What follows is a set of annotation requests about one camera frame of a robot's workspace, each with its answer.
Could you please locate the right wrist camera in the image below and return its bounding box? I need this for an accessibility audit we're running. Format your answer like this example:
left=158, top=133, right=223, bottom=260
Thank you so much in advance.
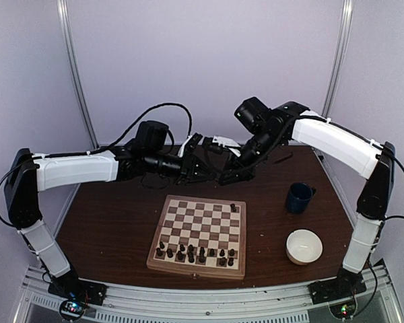
left=203, top=135, right=241, bottom=157

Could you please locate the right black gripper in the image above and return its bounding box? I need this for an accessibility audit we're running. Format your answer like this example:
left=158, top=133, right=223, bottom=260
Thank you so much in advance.
left=219, top=128, right=284, bottom=186

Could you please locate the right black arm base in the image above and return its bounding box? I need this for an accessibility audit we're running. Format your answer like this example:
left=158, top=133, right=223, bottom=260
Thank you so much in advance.
left=308, top=266, right=366, bottom=320

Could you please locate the white bowl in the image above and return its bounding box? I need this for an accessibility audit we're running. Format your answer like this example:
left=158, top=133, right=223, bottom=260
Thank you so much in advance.
left=285, top=229, right=323, bottom=266

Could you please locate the front aluminium rail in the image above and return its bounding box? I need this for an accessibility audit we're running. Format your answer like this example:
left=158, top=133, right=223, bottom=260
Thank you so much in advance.
left=11, top=269, right=404, bottom=322

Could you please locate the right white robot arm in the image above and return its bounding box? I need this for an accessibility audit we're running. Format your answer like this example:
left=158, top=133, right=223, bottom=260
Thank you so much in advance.
left=213, top=97, right=395, bottom=297

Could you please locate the left aluminium frame post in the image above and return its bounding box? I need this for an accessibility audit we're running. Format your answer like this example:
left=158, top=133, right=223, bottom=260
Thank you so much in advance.
left=57, top=0, right=98, bottom=148

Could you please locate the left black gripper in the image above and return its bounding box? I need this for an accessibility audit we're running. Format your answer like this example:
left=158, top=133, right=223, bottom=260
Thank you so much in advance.
left=145, top=150, right=217, bottom=186

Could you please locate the dark king chess piece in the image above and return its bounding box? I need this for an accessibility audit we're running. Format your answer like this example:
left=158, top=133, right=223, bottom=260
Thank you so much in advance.
left=198, top=254, right=206, bottom=264

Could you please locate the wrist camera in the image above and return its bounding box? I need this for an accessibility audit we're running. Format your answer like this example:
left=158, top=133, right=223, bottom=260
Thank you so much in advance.
left=177, top=133, right=203, bottom=158
left=203, top=135, right=241, bottom=157

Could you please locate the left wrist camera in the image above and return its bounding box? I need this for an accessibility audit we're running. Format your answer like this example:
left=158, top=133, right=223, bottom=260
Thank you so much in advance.
left=177, top=133, right=203, bottom=158

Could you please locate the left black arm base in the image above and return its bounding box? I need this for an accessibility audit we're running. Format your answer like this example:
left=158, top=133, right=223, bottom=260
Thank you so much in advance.
left=45, top=266, right=107, bottom=322

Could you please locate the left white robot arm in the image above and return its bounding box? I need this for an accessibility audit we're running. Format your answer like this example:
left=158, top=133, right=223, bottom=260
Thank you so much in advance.
left=3, top=120, right=215, bottom=299

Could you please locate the right aluminium frame post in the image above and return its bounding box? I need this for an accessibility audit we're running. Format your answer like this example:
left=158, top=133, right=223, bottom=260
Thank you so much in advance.
left=322, top=0, right=354, bottom=117

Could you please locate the dark knight chess piece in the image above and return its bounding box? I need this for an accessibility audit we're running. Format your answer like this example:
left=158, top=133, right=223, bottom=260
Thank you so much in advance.
left=176, top=251, right=185, bottom=262

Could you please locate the wooden chess board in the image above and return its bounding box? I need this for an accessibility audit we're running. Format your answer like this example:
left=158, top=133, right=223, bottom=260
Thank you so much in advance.
left=146, top=194, right=246, bottom=280

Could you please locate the aluminium frame post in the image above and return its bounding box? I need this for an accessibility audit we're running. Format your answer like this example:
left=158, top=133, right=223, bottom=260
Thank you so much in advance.
left=57, top=0, right=98, bottom=148
left=322, top=0, right=354, bottom=117

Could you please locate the dark blue mug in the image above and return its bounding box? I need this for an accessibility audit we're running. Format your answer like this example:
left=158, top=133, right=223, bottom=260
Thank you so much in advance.
left=285, top=182, right=316, bottom=215

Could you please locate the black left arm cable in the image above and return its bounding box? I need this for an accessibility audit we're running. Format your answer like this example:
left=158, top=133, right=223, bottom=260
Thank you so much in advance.
left=0, top=103, right=193, bottom=226

